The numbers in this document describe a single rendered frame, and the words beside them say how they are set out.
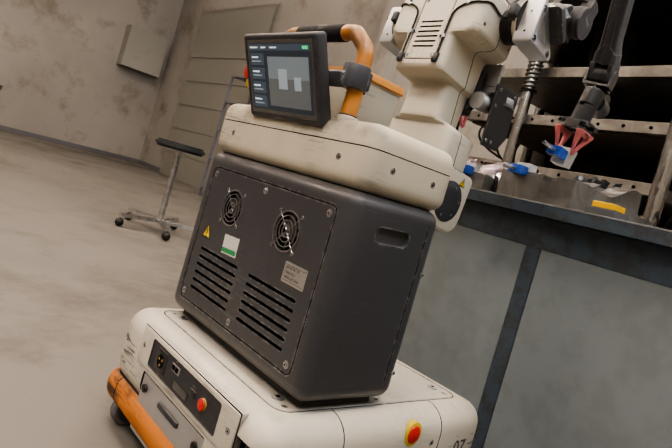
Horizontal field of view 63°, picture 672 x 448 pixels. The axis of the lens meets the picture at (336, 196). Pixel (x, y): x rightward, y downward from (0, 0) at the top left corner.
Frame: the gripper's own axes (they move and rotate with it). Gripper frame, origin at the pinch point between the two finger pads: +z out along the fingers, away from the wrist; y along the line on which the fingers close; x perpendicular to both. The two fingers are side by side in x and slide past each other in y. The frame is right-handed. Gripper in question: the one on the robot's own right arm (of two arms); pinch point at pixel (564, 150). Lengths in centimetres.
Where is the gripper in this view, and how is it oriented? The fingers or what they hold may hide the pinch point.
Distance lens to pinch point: 177.1
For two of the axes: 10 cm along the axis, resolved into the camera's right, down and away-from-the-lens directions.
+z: -4.4, 9.0, 0.4
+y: -5.0, -2.9, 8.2
